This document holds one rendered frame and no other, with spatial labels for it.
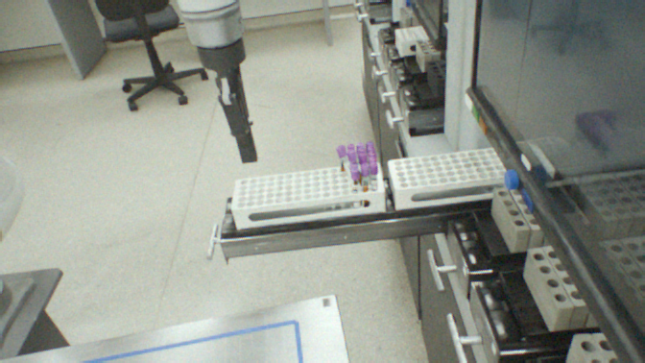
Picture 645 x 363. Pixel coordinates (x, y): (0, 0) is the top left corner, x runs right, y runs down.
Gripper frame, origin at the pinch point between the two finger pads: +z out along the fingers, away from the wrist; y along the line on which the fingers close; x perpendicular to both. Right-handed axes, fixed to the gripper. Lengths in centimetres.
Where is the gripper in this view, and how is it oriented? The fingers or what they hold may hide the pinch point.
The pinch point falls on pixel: (246, 145)
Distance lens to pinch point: 92.5
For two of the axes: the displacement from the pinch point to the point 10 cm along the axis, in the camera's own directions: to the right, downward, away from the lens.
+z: 1.2, 7.9, 6.0
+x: -9.9, 1.2, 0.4
